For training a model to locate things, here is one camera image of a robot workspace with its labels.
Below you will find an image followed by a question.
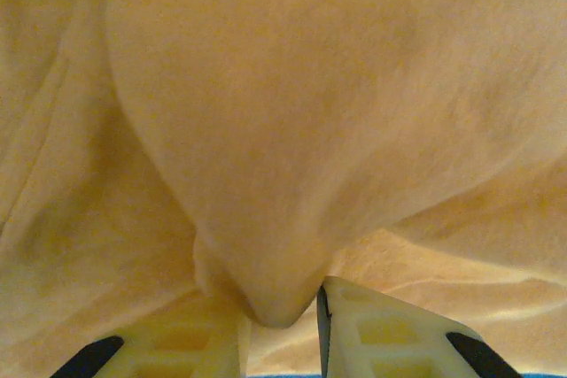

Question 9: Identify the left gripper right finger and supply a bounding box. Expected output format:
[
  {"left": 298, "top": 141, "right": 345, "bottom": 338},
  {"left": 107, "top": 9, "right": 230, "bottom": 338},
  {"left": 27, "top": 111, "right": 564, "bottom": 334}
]
[{"left": 315, "top": 274, "right": 524, "bottom": 378}]

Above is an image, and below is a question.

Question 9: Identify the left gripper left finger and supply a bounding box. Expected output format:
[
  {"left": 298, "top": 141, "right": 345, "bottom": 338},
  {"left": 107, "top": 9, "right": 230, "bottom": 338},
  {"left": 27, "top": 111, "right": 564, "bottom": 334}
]
[{"left": 49, "top": 291, "right": 252, "bottom": 378}]

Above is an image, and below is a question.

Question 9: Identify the orange t-shirt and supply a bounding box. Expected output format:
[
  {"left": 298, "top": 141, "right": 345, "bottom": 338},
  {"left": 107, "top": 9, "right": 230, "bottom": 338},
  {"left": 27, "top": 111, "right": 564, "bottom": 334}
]
[{"left": 0, "top": 0, "right": 567, "bottom": 375}]

